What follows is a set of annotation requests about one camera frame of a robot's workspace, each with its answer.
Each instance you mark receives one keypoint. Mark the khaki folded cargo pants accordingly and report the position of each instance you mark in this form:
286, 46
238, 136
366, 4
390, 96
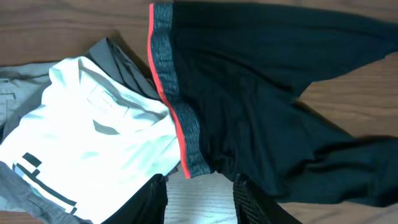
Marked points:
21, 92

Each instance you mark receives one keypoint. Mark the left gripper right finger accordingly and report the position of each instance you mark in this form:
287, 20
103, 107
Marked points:
253, 206

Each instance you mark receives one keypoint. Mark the dark grey folded garment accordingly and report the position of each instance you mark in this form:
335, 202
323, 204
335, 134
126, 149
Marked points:
115, 63

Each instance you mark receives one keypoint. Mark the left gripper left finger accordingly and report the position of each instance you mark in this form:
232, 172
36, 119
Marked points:
146, 206

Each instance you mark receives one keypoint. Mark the white folded t-shirt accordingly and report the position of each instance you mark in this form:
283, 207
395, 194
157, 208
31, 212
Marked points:
92, 143

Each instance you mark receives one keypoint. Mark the black leggings red waistband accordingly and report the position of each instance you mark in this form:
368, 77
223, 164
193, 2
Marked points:
231, 75

